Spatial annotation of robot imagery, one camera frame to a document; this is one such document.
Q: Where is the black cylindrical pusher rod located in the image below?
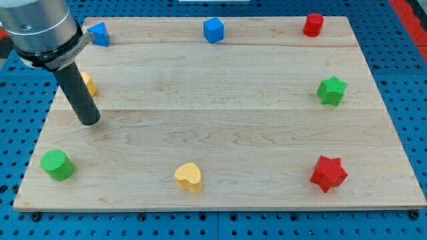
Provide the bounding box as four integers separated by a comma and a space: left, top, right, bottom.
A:
53, 63, 101, 125

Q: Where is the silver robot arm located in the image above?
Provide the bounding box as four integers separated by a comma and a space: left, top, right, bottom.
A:
1, 0, 101, 125

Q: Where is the yellow hexagon block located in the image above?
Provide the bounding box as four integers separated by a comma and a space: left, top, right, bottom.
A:
81, 72, 97, 97

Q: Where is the blue triangle block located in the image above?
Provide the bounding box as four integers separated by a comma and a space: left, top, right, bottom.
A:
87, 22, 109, 47

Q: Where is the green cylinder block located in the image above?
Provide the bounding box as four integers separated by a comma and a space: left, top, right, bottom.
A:
40, 149, 75, 181

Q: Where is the wooden board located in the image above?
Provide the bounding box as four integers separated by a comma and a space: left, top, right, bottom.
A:
14, 17, 426, 213

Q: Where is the blue cube block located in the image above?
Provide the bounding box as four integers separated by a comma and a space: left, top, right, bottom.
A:
203, 17, 224, 43

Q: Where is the yellow heart block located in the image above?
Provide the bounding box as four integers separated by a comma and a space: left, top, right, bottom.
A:
174, 162, 202, 193

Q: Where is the red cylinder block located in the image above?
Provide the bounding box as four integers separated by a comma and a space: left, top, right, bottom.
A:
303, 13, 324, 37

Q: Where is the green star block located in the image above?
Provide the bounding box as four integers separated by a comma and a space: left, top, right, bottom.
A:
316, 76, 348, 107

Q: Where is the red star block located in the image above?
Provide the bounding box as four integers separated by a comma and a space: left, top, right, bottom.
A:
310, 155, 348, 193

